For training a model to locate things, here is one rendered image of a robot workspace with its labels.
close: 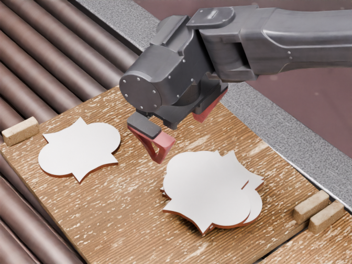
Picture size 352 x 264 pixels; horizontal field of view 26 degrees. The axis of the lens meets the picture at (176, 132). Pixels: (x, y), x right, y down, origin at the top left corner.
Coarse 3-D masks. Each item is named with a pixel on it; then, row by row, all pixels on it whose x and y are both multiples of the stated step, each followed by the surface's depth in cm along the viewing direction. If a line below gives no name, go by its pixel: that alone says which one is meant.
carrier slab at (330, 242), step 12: (348, 216) 113; (336, 228) 112; (348, 228) 112; (300, 240) 110; (312, 240) 110; (324, 240) 110; (336, 240) 110; (348, 240) 110; (276, 252) 109; (288, 252) 109; (300, 252) 109; (312, 252) 109; (324, 252) 109; (336, 252) 109; (348, 252) 109
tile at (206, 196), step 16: (208, 160) 115; (176, 176) 113; (192, 176) 113; (208, 176) 113; (224, 176) 113; (176, 192) 111; (192, 192) 111; (208, 192) 111; (224, 192) 111; (240, 192) 111; (176, 208) 109; (192, 208) 109; (208, 208) 109; (224, 208) 109; (240, 208) 109; (208, 224) 107; (224, 224) 107; (240, 224) 108
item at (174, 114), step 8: (208, 80) 101; (216, 80) 101; (192, 88) 96; (200, 88) 99; (208, 88) 100; (184, 96) 97; (192, 96) 98; (200, 96) 99; (176, 104) 98; (184, 104) 98; (192, 104) 98; (144, 112) 99; (152, 112) 97; (160, 112) 97; (168, 112) 97; (176, 112) 97; (184, 112) 97; (168, 120) 96; (176, 120) 96; (176, 128) 97
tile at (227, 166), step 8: (200, 160) 116; (224, 160) 116; (224, 168) 115; (232, 168) 115; (240, 176) 114; (248, 176) 114; (248, 184) 113; (256, 184) 113; (248, 192) 112; (256, 192) 112; (256, 200) 111; (256, 208) 110; (256, 216) 109; (248, 224) 109
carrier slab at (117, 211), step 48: (96, 96) 130; (0, 144) 123; (192, 144) 123; (240, 144) 123; (48, 192) 116; (96, 192) 116; (144, 192) 116; (288, 192) 116; (96, 240) 110; (144, 240) 110; (192, 240) 110; (240, 240) 110
